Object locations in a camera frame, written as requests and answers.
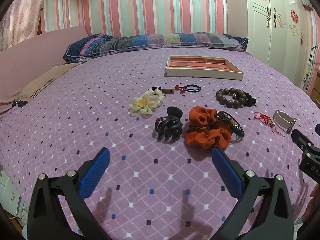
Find red string charm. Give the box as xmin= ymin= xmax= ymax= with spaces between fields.
xmin=253 ymin=112 xmax=285 ymax=138

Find black beaded scrunchie bracelet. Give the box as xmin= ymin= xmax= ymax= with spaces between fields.
xmin=232 ymin=91 xmax=258 ymax=107

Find brown wooden bead bracelet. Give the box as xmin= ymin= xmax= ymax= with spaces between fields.
xmin=215 ymin=87 xmax=249 ymax=110

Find black braided bracelet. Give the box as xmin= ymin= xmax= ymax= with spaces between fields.
xmin=186 ymin=110 xmax=246 ymax=139

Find orange fabric scrunchie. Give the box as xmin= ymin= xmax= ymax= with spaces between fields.
xmin=184 ymin=106 xmax=233 ymax=150

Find black hair tie red beads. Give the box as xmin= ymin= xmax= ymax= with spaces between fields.
xmin=174 ymin=84 xmax=201 ymax=94

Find black hair claw clip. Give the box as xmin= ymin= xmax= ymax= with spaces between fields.
xmin=155 ymin=106 xmax=183 ymax=140

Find brown wooden pendant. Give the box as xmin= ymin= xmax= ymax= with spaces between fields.
xmin=152 ymin=86 xmax=175 ymax=94

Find cream flower scrunchie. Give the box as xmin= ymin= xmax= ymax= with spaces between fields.
xmin=129 ymin=88 xmax=164 ymax=116

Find white jewelry tray red lining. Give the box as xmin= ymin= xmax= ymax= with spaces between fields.
xmin=165 ymin=56 xmax=244 ymax=81

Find person's right hand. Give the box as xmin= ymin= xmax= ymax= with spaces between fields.
xmin=302 ymin=184 xmax=320 ymax=223

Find white furniture lower left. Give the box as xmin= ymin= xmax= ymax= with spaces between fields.
xmin=0 ymin=167 xmax=28 ymax=227

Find white desk lamp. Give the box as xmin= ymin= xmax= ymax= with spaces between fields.
xmin=302 ymin=44 xmax=320 ymax=92

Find white decorated wardrobe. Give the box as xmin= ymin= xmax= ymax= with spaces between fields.
xmin=247 ymin=0 xmax=308 ymax=86

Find small black object bedside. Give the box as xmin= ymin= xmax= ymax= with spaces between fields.
xmin=12 ymin=100 xmax=28 ymax=107

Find purple diamond pattern bedspread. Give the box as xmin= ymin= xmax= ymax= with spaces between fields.
xmin=1 ymin=48 xmax=319 ymax=239

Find beige folded blanket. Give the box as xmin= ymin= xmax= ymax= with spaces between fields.
xmin=15 ymin=62 xmax=82 ymax=102

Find pink headboard cushion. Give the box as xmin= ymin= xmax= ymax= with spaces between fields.
xmin=0 ymin=26 xmax=88 ymax=114

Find patchwork blue purple pillow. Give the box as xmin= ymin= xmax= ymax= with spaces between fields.
xmin=63 ymin=33 xmax=249 ymax=62

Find pink floral curtain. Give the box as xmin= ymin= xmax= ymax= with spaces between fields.
xmin=1 ymin=0 xmax=44 ymax=51

